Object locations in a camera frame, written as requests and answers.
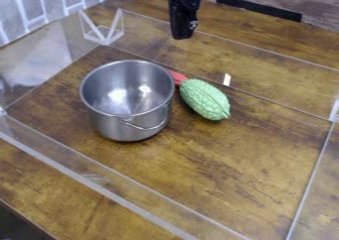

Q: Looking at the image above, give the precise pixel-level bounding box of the black wall strip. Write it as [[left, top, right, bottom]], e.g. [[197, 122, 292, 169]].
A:
[[217, 0, 302, 23]]

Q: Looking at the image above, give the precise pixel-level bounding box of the clear acrylic corner bracket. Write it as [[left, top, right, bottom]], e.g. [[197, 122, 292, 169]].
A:
[[79, 10, 125, 46]]

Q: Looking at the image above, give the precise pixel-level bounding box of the green bitter gourd toy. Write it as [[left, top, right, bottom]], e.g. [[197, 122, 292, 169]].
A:
[[181, 79, 232, 121]]

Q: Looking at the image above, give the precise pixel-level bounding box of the clear acrylic enclosure wall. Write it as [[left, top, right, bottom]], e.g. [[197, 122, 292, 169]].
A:
[[0, 9, 339, 240]]

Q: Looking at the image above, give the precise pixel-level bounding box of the pink spoon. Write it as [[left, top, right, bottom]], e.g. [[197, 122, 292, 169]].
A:
[[170, 70, 189, 86]]

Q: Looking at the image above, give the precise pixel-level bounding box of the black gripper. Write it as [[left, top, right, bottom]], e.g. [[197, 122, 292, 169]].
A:
[[169, 0, 202, 40]]

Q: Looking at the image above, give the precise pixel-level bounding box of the stainless steel pot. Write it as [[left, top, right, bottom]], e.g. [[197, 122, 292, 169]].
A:
[[81, 60, 175, 142]]

